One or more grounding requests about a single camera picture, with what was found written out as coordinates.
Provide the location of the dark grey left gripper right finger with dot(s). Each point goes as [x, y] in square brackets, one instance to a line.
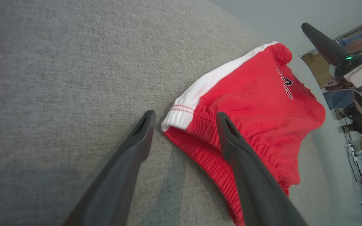
[259, 188]

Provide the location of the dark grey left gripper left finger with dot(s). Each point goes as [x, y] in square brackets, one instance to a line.
[112, 188]

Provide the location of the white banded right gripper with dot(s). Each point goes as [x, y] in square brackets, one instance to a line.
[361, 70]

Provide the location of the red shorts with white stripe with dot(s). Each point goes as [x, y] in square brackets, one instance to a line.
[256, 94]

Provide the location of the blue sleeved bystander forearm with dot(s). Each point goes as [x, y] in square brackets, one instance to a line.
[350, 39]

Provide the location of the brown cardboard box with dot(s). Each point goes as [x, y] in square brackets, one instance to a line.
[317, 67]

